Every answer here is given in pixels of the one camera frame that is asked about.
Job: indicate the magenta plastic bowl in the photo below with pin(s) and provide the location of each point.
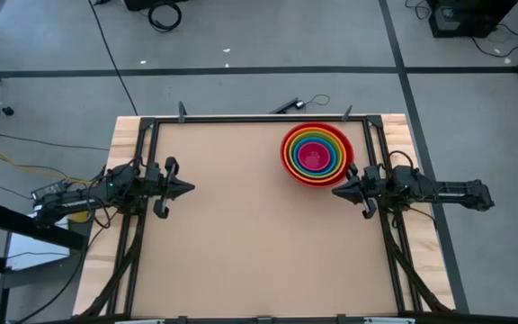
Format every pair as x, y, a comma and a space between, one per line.
315, 156

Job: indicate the black power supply box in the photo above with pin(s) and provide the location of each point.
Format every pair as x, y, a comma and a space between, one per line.
50, 189

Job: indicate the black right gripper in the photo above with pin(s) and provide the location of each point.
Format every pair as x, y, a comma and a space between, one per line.
373, 186

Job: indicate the black equipment case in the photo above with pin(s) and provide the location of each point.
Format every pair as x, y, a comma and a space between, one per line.
466, 18

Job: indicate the nested rainbow bowls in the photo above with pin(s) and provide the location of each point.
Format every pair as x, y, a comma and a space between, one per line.
352, 150

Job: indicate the teal plastic bowl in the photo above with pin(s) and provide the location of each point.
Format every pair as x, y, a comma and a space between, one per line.
335, 155

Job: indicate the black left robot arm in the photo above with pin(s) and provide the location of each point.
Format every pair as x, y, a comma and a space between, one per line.
74, 198

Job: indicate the yellow plastic bowl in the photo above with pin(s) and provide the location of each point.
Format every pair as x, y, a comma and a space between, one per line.
344, 155

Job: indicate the black metal stand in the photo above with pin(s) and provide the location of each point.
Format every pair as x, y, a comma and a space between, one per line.
25, 227

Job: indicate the lime green plastic bowl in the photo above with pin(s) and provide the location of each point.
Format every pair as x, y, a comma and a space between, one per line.
340, 155

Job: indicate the black upright frame post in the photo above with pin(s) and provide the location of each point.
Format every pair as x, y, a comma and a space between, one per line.
347, 113
181, 112

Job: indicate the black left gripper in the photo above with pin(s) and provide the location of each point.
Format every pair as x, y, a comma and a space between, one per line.
158, 182

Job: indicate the black aluminium table frame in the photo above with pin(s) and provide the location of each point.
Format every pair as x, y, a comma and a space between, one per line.
259, 119

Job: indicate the orange plastic bowl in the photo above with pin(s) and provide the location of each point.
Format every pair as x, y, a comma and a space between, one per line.
348, 155

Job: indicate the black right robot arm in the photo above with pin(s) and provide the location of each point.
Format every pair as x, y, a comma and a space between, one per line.
457, 191

